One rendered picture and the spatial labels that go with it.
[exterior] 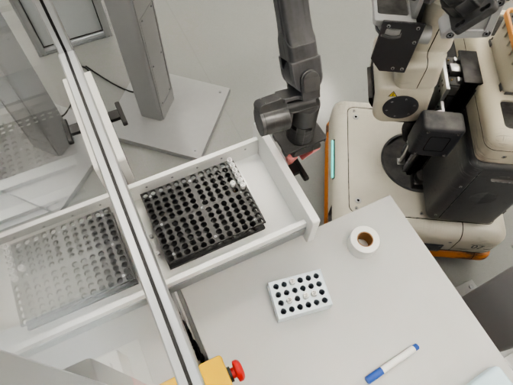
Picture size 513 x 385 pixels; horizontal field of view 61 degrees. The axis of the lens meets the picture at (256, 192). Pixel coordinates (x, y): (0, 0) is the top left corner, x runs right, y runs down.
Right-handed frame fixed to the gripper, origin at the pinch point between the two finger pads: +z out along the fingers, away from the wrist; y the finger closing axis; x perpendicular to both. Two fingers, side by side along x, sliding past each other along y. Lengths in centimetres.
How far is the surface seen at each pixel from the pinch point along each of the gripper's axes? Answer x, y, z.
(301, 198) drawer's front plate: 11.1, 5.0, -2.9
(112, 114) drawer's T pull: -28.8, 34.3, -1.3
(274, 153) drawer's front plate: -1.3, 4.9, -3.2
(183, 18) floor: -159, -25, 87
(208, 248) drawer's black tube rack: 10.7, 26.7, 3.2
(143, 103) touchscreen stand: -97, 18, 74
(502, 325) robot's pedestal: 54, -49, 49
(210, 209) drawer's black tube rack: 2.4, 22.6, 3.0
